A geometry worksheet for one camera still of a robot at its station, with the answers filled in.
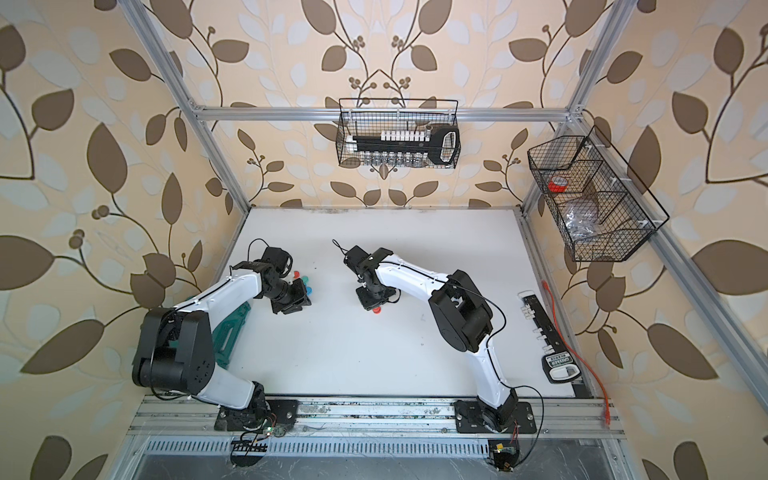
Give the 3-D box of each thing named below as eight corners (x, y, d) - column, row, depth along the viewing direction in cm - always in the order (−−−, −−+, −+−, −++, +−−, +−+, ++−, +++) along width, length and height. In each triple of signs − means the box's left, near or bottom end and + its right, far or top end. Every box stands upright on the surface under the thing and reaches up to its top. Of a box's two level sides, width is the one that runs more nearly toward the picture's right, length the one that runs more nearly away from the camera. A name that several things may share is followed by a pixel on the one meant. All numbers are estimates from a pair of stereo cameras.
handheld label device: (549, 384, 81) (553, 382, 80) (515, 295, 99) (517, 291, 97) (580, 381, 82) (585, 378, 80) (540, 293, 100) (543, 289, 98)
